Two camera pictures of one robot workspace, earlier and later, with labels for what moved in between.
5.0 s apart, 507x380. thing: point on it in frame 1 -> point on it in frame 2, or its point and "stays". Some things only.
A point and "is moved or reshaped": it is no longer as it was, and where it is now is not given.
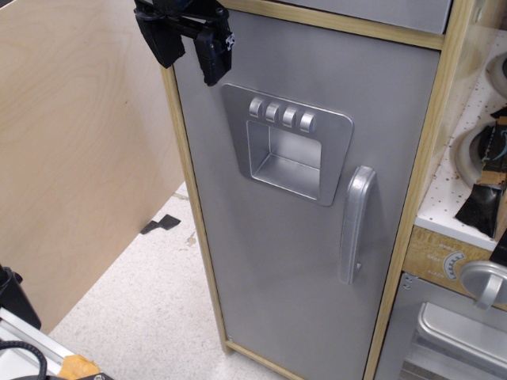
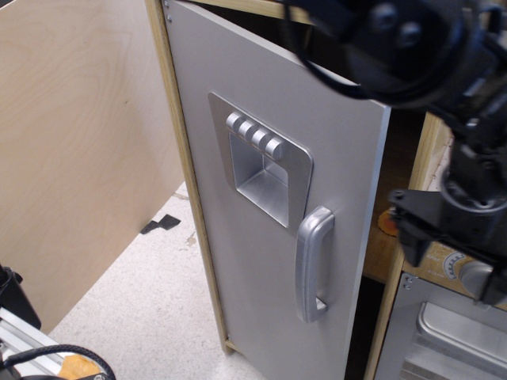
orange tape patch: (76, 366) stays
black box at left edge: (14, 300) stays
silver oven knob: (486, 282) stays
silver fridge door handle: (358, 191) -> (316, 222)
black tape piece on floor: (167, 222) stays
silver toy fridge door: (276, 255) is moved or reshaped
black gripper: (163, 21) -> (423, 216)
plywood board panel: (89, 151) stays
